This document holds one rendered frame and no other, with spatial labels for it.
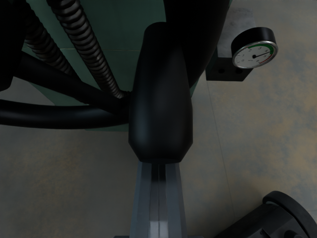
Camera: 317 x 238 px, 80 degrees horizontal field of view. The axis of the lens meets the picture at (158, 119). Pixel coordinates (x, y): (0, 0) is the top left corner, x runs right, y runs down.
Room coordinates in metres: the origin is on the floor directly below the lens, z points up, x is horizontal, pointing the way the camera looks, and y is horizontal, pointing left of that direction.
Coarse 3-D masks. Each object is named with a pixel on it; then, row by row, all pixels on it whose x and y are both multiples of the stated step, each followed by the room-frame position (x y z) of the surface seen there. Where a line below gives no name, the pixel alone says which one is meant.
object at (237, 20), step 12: (228, 12) 0.33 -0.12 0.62; (240, 12) 0.33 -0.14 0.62; (252, 12) 0.33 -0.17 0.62; (228, 24) 0.30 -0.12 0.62; (240, 24) 0.30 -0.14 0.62; (252, 24) 0.30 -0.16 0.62; (228, 36) 0.27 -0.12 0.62; (216, 48) 0.24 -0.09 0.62; (228, 48) 0.24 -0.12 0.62; (216, 60) 0.22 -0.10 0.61; (228, 60) 0.22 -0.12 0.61; (216, 72) 0.22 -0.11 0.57; (228, 72) 0.22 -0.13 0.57; (240, 72) 0.22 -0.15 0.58
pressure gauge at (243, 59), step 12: (240, 36) 0.22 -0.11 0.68; (252, 36) 0.21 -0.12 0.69; (264, 36) 0.21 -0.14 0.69; (240, 48) 0.20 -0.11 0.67; (252, 48) 0.20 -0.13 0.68; (264, 48) 0.20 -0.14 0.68; (276, 48) 0.20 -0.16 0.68; (240, 60) 0.20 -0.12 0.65; (252, 60) 0.20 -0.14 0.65; (264, 60) 0.20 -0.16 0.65
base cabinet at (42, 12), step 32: (32, 0) 0.24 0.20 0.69; (96, 0) 0.25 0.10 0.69; (128, 0) 0.25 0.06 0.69; (160, 0) 0.25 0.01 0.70; (64, 32) 0.24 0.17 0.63; (96, 32) 0.25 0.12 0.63; (128, 32) 0.25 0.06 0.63; (128, 64) 0.25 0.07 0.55; (64, 96) 0.23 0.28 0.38; (96, 128) 0.24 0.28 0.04
